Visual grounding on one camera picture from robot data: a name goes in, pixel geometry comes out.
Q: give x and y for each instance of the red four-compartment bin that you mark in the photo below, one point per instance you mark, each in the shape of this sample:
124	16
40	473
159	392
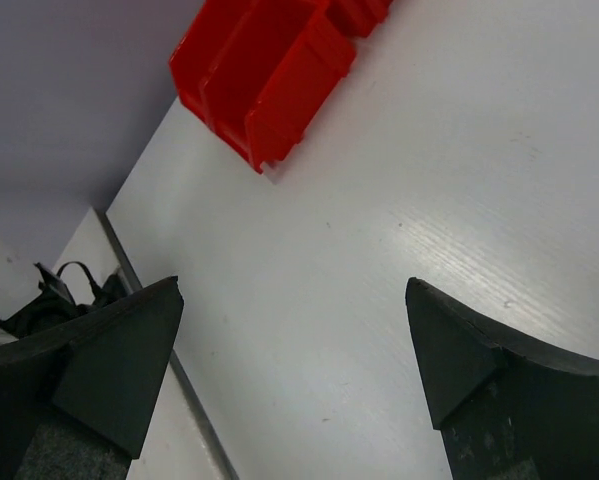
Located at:
256	72

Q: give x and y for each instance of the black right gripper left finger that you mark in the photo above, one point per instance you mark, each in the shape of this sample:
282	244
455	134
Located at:
76	400

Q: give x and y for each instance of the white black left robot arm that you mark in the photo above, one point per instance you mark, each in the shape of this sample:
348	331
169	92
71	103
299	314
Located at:
55	305

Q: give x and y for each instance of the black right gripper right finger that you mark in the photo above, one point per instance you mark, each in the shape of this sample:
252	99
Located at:
508	406

